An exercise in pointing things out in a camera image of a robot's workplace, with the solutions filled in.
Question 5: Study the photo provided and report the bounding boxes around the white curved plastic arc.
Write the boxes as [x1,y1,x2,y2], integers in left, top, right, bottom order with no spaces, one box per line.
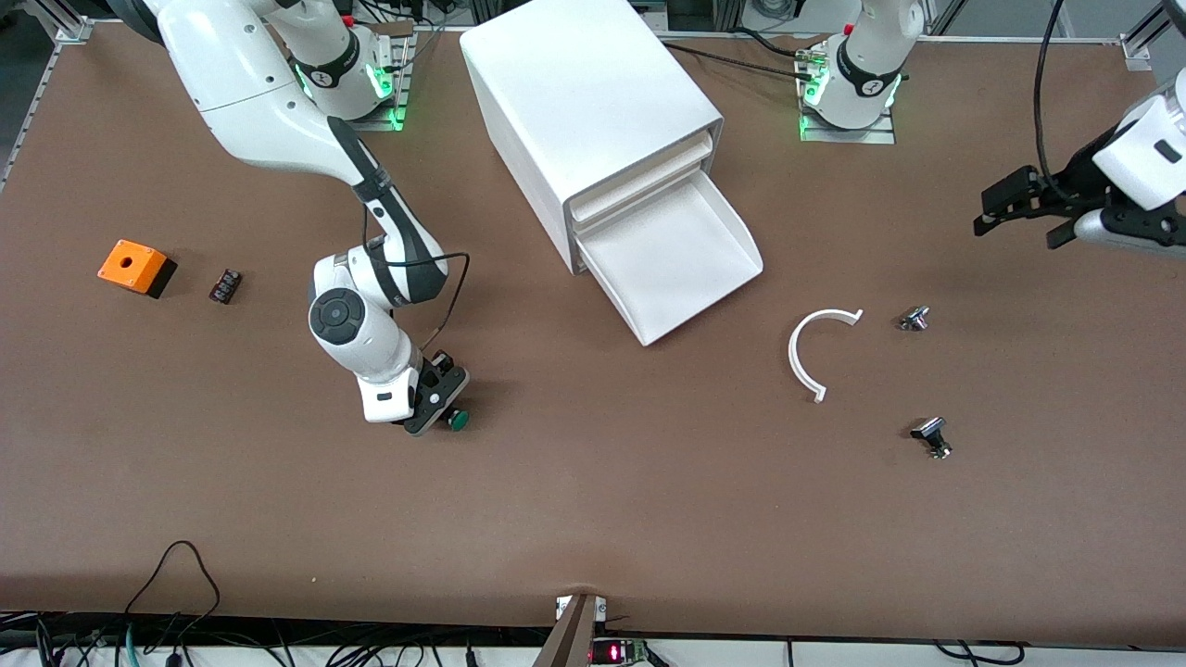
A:
[788,308,864,404]

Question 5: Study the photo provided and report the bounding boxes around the white low drawer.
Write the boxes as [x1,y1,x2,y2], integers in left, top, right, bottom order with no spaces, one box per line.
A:
[574,170,764,347]

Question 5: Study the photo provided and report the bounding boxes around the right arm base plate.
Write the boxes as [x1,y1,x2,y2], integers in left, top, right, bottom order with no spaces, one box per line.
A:
[308,32,410,132]

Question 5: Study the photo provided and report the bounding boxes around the device with red light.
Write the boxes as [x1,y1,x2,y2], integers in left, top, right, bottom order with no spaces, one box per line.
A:
[591,637,651,667]

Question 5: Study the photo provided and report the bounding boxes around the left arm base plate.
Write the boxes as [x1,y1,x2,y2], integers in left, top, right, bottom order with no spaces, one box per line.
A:
[799,51,897,145]

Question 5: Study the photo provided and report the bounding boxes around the black looped cable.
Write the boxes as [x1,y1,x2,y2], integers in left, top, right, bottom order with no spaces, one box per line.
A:
[125,540,221,649]

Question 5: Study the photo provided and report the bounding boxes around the black and silver switch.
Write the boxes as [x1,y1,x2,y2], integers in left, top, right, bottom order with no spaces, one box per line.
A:
[910,417,953,460]

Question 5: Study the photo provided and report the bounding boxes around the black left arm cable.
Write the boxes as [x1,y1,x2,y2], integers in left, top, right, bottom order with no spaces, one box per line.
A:
[1035,0,1066,186]

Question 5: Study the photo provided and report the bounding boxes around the white drawer cabinet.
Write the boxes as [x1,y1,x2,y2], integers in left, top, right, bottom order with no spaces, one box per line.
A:
[460,0,724,275]

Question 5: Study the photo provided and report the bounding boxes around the white high drawer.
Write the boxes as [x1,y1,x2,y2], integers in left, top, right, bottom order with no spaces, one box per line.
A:
[567,130,714,225]

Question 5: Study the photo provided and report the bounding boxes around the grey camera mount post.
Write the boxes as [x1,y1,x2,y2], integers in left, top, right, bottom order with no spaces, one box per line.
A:
[533,593,608,667]

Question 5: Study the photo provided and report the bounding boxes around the aluminium frame rail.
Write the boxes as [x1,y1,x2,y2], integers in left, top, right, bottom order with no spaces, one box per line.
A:
[0,19,94,191]

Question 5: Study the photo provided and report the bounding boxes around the orange box with hole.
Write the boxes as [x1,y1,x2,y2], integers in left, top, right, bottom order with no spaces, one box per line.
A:
[97,239,177,299]

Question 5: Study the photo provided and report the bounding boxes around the black cables to base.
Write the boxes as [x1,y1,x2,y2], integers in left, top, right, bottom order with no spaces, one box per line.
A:
[662,26,818,79]

